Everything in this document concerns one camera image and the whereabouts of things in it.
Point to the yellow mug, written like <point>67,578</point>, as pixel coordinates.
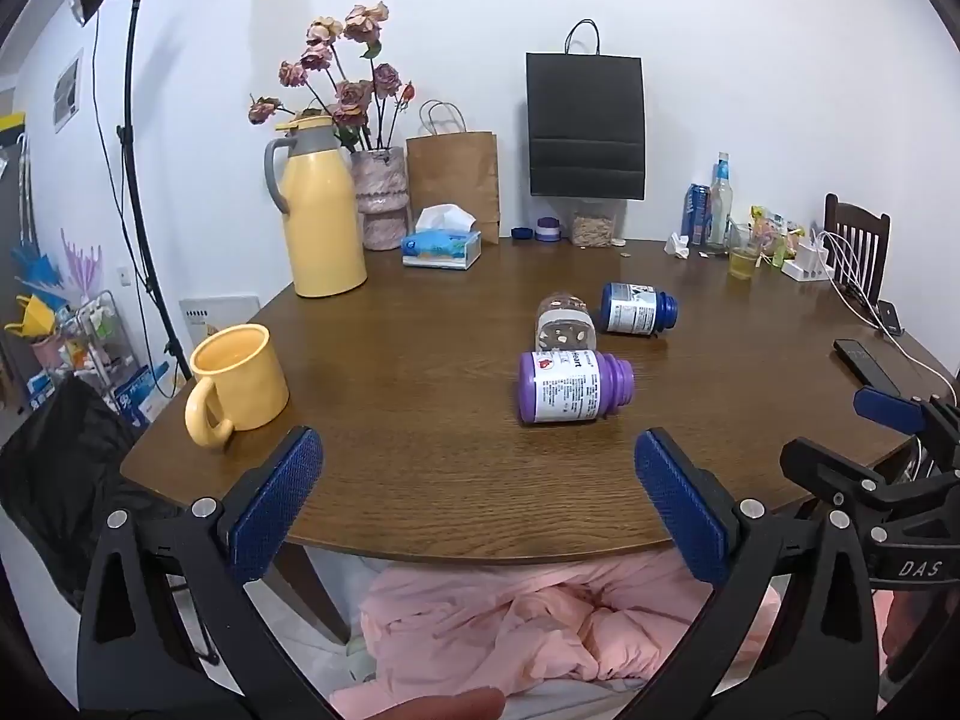
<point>240,382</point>

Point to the purple pill bottle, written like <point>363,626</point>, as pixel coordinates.
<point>570,390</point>

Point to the blue tissue box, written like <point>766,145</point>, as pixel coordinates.
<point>439,250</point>

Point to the clear glass bottle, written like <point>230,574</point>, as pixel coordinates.
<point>720,210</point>

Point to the person's left hand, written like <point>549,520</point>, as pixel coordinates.
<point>427,706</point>

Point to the blue face mask boxes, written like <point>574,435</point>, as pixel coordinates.
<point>142,397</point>

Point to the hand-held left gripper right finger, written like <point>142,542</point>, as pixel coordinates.
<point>682,514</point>

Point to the colourful snack packets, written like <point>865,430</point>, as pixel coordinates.
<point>772,236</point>

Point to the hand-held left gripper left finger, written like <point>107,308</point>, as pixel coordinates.
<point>279,506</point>

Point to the black light stand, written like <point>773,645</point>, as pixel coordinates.
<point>135,187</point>

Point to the dark wooden chair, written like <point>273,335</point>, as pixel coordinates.
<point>862,240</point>

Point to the blue and purple hangers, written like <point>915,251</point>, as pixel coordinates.
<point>45,266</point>

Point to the pink fluffy vase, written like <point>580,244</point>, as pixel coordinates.
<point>379,199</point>

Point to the dried roses bouquet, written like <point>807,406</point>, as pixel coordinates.
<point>351,95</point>

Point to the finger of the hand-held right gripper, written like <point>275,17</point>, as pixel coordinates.
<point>889,409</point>
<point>825,469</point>

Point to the black cloth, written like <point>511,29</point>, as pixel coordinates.
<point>67,480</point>

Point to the yellow thermos jug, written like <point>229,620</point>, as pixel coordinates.
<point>322,225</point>

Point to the white wall appliance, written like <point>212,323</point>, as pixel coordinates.
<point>217,315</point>

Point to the white power strip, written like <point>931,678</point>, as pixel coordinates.
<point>808,264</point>

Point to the black paper bag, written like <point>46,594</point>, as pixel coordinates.
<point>585,112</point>

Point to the blue pill bottle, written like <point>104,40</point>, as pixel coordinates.
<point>634,309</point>

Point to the clear jar of oats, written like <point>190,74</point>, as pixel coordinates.
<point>594,229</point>

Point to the white wall panel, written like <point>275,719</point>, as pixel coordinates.
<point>67,90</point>

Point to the glass of yellow drink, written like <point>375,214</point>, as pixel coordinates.
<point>744,261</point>

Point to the small purple jar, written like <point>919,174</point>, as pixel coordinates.
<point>549,229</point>

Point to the white crumpled paper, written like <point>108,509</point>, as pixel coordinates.
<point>676,246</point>

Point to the pink blanket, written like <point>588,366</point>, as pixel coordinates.
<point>510,622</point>

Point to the black remote control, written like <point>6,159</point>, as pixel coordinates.
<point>866,366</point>

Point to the black phone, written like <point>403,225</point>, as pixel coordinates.
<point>890,317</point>

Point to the brown paper bag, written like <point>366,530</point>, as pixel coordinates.
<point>454,172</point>

